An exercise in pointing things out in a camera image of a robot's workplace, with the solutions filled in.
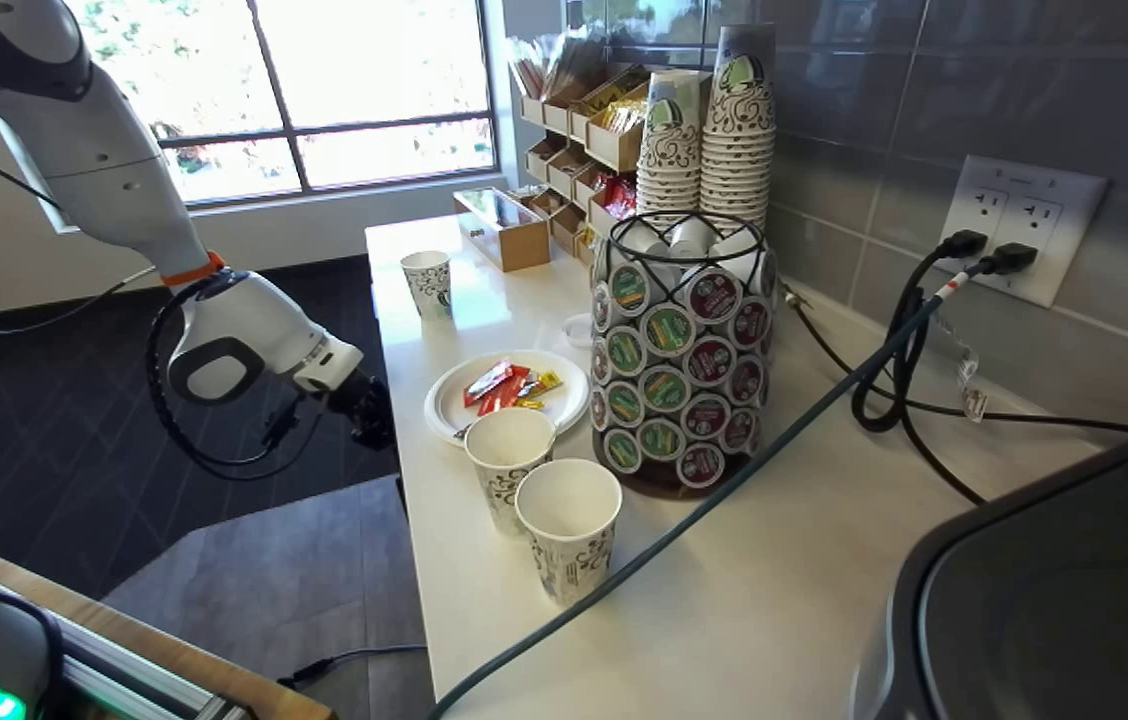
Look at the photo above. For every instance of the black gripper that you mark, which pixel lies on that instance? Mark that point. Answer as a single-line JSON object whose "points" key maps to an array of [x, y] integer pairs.
{"points": [[346, 402]]}

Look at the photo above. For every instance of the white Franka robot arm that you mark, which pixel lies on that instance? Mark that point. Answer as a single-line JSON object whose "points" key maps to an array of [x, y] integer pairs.
{"points": [[84, 145]]}

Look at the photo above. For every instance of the white paper plate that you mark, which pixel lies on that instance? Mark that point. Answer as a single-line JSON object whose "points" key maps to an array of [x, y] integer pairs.
{"points": [[446, 402]]}

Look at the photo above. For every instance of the red snack packet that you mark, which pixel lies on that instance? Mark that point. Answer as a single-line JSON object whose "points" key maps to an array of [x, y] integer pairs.
{"points": [[494, 384]]}

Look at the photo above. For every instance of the small patterned paper cup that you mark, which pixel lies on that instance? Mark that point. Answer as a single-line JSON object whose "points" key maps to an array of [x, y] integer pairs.
{"points": [[428, 283]]}

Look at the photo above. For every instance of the yellow candy packet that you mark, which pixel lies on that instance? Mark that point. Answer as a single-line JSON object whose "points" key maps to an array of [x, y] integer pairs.
{"points": [[543, 391]]}

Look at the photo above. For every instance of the grey floor mat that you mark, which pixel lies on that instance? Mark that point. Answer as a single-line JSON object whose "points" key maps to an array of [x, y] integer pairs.
{"points": [[258, 573]]}

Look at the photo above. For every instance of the wooden tea box tray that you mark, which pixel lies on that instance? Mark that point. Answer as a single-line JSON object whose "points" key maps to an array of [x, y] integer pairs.
{"points": [[519, 234]]}

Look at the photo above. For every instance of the wooden snack rack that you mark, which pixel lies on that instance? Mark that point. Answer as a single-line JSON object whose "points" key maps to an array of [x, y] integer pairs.
{"points": [[589, 123]]}

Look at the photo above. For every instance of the short paper cup stack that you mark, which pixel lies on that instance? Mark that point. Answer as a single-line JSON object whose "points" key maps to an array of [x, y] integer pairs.
{"points": [[671, 152]]}

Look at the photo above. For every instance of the tall paper cup stack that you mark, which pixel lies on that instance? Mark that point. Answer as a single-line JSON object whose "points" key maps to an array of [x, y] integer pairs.
{"points": [[739, 140]]}

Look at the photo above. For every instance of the black coffee machine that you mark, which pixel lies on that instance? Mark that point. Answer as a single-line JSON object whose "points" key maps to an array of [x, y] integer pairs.
{"points": [[1070, 601]]}

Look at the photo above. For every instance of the aluminium rail frame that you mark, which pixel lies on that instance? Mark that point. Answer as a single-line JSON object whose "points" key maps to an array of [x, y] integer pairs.
{"points": [[125, 665]]}

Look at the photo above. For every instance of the white wall power outlet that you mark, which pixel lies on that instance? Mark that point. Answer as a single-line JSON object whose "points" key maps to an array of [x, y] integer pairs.
{"points": [[1030, 203]]}

